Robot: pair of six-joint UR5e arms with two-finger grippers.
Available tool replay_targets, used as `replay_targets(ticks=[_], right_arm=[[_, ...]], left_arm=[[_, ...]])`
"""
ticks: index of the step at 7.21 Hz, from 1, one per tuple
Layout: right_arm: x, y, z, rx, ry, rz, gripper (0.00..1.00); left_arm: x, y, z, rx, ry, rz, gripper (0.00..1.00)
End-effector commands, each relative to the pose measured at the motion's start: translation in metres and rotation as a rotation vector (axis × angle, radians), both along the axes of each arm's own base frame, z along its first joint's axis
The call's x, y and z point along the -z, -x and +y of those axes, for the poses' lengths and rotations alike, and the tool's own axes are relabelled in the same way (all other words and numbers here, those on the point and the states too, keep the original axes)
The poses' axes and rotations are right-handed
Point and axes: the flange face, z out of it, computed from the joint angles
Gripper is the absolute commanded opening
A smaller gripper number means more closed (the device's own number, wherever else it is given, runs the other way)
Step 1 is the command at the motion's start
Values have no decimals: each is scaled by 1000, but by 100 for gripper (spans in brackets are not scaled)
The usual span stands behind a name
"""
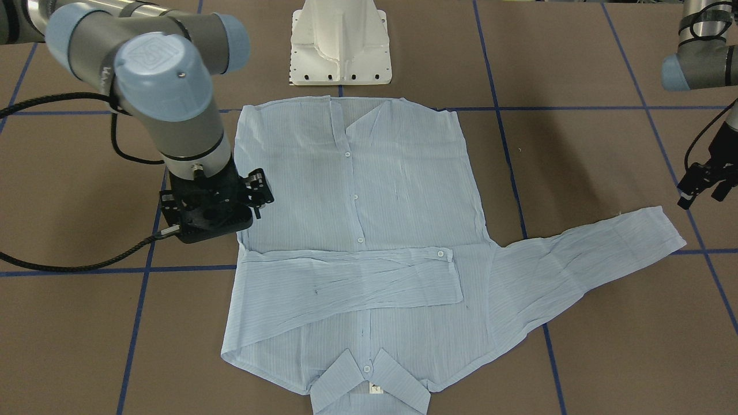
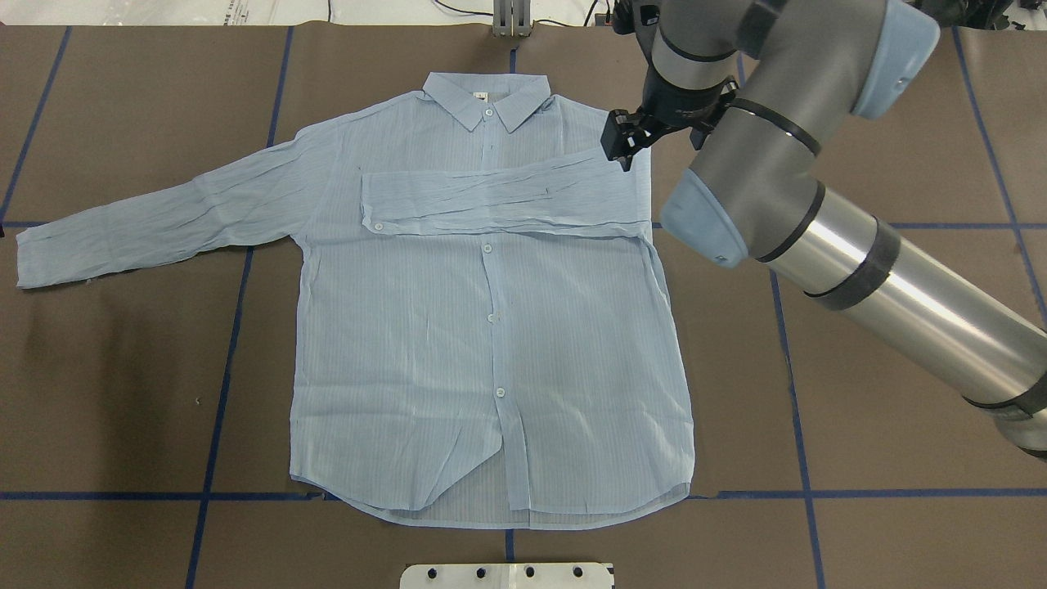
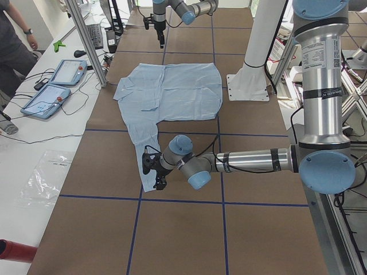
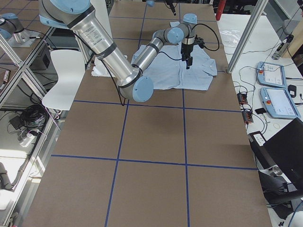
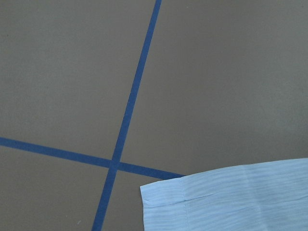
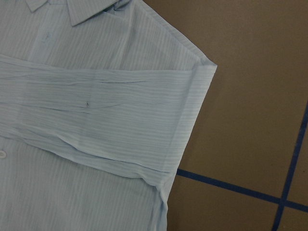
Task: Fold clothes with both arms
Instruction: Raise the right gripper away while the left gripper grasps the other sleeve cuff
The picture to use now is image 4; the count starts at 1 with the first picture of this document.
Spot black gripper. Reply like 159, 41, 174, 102
181, 36, 204, 69

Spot light blue button-up shirt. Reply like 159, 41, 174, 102
132, 14, 217, 91

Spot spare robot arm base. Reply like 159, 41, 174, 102
0, 13, 34, 48

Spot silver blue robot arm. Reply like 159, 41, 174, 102
145, 0, 177, 16
39, 0, 197, 102

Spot clear plastic bag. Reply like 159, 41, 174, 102
220, 29, 241, 47

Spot red fire extinguisher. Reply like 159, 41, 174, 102
215, 0, 226, 21

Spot upper blue teach pendant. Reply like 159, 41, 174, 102
257, 61, 286, 88

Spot blue teach pendant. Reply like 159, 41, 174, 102
260, 87, 301, 119
257, 61, 286, 88

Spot lower blue teach pendant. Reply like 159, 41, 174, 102
260, 87, 301, 119

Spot white plastic chair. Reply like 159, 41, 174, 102
42, 50, 85, 111

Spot black laptop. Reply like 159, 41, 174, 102
248, 118, 303, 189

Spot white power strip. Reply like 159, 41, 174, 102
19, 131, 37, 147

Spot grey aluminium post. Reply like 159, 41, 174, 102
227, 0, 268, 74

